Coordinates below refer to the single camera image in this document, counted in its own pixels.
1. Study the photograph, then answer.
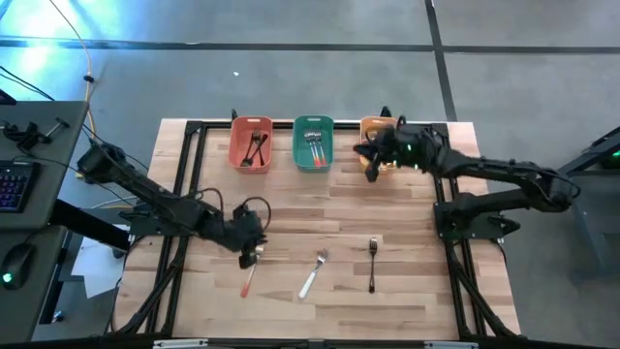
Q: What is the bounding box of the grey side table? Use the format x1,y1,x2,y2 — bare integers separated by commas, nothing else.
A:
556,126,620,282

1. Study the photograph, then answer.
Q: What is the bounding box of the white-handled fork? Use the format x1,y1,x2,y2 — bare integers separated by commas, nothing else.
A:
297,248,330,300

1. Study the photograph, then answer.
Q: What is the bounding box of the black backlit keyboard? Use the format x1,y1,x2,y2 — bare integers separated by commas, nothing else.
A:
0,160,42,213

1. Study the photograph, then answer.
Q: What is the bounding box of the orange plastic bin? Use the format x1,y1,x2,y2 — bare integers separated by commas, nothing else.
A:
358,115,403,175

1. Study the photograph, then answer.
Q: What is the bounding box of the white paper sheet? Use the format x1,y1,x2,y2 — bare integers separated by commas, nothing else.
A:
72,225,130,300

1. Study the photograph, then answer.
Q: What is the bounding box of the black floor cable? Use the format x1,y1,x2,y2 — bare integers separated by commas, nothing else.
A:
0,65,55,103

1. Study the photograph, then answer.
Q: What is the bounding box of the black computer mouse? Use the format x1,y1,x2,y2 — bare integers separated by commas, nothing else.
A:
0,241,37,291

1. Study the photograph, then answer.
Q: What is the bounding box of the green plastic bin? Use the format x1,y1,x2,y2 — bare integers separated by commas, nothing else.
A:
292,114,335,174

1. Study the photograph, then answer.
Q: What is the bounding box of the yellow floor cable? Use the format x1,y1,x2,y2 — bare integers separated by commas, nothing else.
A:
47,0,98,164

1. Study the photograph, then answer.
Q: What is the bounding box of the black clamp mount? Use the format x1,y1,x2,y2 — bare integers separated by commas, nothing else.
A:
2,116,72,151

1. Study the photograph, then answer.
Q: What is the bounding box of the silver metal bracket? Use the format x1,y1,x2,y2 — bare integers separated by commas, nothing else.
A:
153,338,209,349
424,340,479,349

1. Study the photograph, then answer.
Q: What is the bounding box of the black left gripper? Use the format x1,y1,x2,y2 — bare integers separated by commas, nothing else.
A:
231,203,268,270

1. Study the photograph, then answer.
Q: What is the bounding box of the dark grey desk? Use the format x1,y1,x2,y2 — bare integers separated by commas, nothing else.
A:
0,100,91,343

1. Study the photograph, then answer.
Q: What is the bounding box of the red plastic bin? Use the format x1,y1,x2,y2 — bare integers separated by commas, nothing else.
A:
228,114,274,175

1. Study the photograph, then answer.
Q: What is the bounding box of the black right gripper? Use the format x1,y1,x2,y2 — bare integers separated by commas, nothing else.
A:
353,114,418,184

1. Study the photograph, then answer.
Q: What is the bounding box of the black aluminium table frame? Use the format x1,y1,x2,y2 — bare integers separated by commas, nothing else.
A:
109,118,522,340

